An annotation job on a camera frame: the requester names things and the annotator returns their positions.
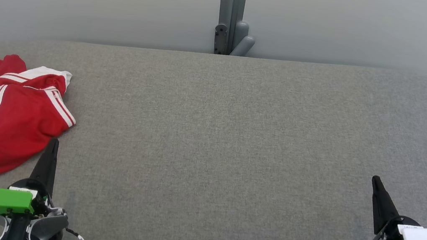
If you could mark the grey metal post bracket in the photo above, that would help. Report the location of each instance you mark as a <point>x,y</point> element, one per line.
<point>231,4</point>

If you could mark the red basketball jersey white sleeves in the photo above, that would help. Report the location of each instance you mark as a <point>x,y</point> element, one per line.
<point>5,127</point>

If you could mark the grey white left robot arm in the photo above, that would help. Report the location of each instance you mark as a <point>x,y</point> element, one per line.
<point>49,226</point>

